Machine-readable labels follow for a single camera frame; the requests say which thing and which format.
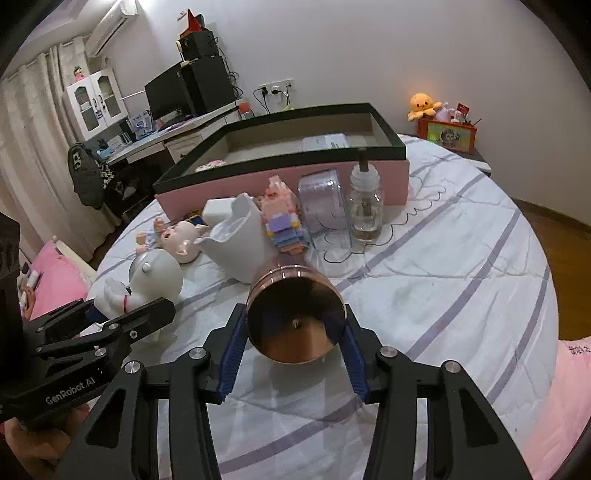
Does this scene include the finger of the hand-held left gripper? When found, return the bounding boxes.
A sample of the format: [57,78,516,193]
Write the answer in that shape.
[32,298,177,374]
[21,299,103,344]

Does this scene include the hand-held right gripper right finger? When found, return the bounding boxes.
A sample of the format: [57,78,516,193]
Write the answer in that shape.
[339,305,534,480]

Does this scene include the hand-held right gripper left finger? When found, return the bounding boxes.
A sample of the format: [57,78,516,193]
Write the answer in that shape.
[55,302,247,480]

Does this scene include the white round-head figurine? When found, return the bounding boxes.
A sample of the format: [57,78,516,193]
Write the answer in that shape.
[102,248,184,344]

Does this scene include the copper metal cup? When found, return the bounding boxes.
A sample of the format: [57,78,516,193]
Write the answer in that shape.
[246,265,347,365]

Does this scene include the small baby doll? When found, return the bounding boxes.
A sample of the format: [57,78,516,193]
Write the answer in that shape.
[135,218,162,256]

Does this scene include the pink pig doll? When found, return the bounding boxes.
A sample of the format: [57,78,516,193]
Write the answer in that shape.
[159,220,211,265]

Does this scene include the white plug-in device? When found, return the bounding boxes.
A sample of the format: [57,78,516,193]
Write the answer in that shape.
[201,193,274,284]

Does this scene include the pink purple block figure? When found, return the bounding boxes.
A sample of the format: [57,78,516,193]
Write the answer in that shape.
[261,176,310,254]

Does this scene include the clear round plastic container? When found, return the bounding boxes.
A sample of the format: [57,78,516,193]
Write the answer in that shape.
[298,169,349,250]

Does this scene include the glass bottle with cork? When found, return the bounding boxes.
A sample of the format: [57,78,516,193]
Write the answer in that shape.
[347,148,385,244]

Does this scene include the pink box with black rim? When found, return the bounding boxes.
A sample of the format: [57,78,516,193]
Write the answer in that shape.
[153,102,410,224]

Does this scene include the person's left hand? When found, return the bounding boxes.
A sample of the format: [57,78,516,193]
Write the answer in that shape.
[0,401,88,480]

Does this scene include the pink pillow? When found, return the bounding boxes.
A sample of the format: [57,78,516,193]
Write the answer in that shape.
[18,240,88,319]

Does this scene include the black office chair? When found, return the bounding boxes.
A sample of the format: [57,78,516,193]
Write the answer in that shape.
[99,161,155,224]

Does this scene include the white cube charger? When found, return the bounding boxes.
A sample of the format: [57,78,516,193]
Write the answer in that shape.
[202,198,234,228]

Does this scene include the dark patterned jacket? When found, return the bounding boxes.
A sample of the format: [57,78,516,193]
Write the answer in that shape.
[68,142,107,208]

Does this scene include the cream curtain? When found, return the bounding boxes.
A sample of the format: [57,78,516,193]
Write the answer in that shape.
[0,44,121,259]

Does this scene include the white desk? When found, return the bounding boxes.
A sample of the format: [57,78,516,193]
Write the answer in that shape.
[95,102,241,164]

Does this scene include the white glass-door cabinet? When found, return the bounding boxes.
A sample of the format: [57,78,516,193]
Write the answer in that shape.
[62,68,127,141]

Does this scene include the pink quilt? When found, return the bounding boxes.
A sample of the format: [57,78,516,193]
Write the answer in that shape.
[526,339,591,480]

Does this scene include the black computer monitor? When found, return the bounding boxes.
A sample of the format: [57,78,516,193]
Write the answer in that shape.
[144,62,195,123]

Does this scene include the black computer tower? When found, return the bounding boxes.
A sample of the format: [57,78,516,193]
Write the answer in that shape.
[181,55,237,116]

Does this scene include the orange storage box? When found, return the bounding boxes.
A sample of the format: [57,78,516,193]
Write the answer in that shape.
[417,115,477,154]

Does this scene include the orange octopus plush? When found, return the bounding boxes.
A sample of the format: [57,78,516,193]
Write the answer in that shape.
[407,93,443,121]

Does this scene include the small black speaker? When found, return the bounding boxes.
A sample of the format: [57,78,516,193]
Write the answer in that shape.
[177,30,218,62]

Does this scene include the white air conditioner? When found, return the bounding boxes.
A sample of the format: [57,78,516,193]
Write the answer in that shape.
[85,0,139,54]

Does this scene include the red triangular flag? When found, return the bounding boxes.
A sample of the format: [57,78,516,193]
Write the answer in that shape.
[181,8,206,37]

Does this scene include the black power cables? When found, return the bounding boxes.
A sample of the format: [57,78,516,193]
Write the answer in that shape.
[252,87,293,114]

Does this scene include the white wall outlet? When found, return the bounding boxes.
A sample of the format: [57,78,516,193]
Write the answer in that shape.
[259,79,295,95]

